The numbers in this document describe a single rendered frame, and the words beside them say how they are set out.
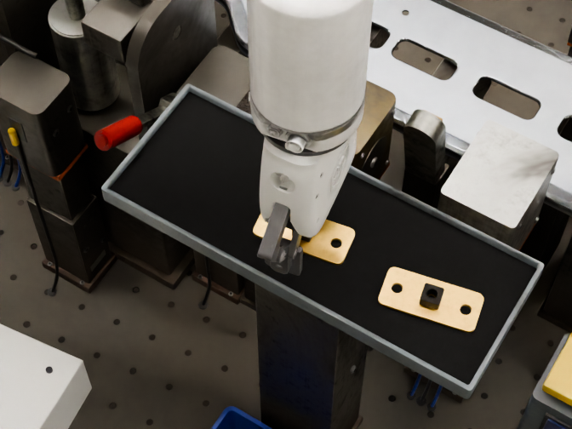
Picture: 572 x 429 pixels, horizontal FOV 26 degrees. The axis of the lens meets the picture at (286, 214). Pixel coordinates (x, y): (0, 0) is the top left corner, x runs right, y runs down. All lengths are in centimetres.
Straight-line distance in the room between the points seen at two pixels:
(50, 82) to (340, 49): 54
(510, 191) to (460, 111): 21
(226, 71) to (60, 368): 41
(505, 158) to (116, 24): 40
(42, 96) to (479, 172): 45
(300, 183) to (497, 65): 53
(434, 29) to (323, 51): 63
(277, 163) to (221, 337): 65
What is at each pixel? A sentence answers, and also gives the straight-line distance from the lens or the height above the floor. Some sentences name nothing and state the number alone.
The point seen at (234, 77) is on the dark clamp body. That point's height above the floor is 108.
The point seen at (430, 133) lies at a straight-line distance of 121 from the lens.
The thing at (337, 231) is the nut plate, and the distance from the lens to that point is 108.
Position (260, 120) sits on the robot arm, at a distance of 90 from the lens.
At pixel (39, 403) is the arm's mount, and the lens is 144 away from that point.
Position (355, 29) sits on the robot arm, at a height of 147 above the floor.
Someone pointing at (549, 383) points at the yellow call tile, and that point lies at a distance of 104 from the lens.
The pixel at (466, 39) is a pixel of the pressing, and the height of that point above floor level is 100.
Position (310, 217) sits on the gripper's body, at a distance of 95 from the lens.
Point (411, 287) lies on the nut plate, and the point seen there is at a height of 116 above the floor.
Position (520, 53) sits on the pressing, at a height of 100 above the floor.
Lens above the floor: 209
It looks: 59 degrees down
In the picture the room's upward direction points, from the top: straight up
